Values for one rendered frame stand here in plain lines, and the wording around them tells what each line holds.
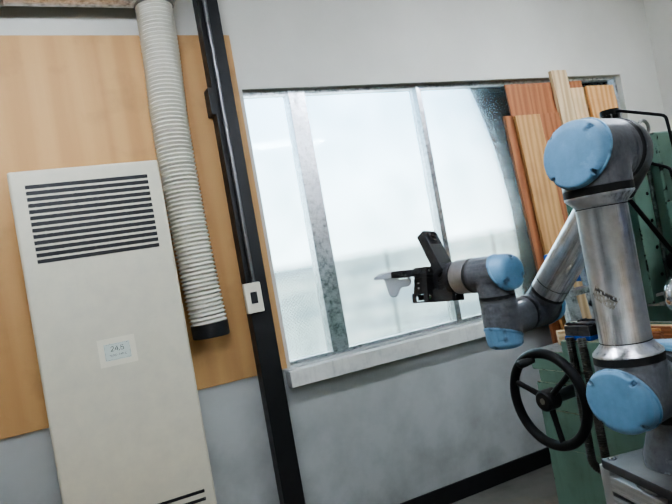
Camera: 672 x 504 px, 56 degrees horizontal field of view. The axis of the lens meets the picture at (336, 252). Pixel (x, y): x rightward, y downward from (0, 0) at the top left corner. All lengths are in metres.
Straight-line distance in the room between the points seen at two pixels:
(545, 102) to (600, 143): 2.78
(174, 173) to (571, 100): 2.36
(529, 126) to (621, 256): 2.57
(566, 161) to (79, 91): 2.15
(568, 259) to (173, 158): 1.75
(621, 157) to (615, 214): 0.09
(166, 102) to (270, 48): 0.66
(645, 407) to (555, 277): 0.35
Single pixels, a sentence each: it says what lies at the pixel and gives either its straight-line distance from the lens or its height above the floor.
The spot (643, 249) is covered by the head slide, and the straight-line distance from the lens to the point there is 2.13.
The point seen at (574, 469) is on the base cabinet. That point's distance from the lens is 2.20.
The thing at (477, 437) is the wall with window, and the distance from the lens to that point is 3.48.
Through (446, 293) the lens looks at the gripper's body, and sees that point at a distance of 1.41.
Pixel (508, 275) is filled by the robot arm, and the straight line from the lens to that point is 1.29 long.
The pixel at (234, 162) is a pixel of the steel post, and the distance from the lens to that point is 2.82.
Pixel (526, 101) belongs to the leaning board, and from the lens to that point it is 3.80.
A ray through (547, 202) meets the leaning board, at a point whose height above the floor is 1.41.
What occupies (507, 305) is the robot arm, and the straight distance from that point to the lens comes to 1.32.
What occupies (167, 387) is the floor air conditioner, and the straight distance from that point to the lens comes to 2.47.
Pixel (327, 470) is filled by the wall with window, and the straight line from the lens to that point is 3.07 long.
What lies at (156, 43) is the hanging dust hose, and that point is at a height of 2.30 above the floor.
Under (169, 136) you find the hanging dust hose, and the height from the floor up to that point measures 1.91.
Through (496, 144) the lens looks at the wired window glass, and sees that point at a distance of 3.75.
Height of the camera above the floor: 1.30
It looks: 1 degrees up
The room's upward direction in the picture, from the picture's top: 10 degrees counter-clockwise
